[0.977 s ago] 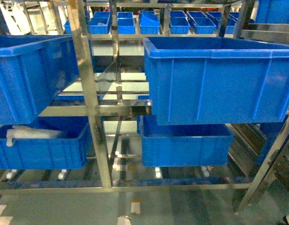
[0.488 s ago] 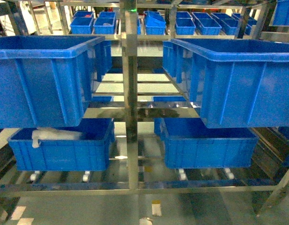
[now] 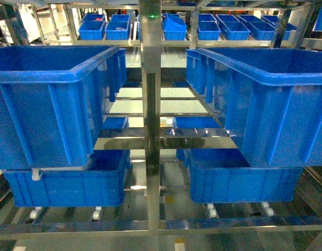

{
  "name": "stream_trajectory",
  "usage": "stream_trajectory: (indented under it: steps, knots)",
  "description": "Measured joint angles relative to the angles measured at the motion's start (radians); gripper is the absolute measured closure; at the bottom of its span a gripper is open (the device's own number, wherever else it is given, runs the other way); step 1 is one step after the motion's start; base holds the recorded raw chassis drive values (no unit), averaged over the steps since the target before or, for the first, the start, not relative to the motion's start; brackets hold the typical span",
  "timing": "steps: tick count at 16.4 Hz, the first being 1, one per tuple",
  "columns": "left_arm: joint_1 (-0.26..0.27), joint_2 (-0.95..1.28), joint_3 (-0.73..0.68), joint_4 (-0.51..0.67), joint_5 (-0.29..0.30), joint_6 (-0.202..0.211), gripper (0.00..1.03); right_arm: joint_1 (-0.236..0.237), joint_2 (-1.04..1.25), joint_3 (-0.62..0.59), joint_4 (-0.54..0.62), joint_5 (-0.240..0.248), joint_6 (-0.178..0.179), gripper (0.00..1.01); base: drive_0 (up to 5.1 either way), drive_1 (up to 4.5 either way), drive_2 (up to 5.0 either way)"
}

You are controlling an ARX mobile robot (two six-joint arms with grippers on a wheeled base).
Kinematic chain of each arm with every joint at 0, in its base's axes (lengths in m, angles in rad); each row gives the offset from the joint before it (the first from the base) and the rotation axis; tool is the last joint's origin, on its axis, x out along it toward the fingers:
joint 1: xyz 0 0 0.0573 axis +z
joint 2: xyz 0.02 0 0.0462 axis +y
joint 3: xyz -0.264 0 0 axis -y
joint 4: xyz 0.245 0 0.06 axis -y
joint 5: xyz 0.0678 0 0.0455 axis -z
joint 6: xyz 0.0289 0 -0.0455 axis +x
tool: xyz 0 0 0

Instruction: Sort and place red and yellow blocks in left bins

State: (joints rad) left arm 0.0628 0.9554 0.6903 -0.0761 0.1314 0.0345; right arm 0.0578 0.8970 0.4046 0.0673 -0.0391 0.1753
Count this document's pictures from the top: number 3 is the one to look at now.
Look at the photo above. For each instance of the blue bin lower right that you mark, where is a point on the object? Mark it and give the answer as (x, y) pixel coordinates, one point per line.
(224, 176)

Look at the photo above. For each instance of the blue bin lower left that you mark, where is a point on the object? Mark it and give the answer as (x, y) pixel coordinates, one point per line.
(102, 185)

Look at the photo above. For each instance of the small blue bin far centre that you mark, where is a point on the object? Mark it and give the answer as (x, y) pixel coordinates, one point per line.
(174, 27)

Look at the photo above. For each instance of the small blue bin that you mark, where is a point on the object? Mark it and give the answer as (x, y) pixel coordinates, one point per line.
(92, 27)
(174, 27)
(232, 28)

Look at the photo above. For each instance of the large blue bin upper left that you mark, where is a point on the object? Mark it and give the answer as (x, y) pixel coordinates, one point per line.
(53, 101)

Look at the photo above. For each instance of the large blue bin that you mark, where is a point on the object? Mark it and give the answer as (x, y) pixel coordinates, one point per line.
(53, 101)
(268, 100)

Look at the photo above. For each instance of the large blue bin upper right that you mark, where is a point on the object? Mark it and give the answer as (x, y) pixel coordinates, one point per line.
(268, 100)

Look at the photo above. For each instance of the stainless steel rack upright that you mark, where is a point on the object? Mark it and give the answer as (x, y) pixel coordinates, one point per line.
(151, 49)

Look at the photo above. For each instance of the small blue bin far left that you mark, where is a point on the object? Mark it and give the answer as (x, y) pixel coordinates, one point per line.
(92, 27)

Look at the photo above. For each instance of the small blue bin far right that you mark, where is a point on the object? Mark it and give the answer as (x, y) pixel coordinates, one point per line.
(232, 28)

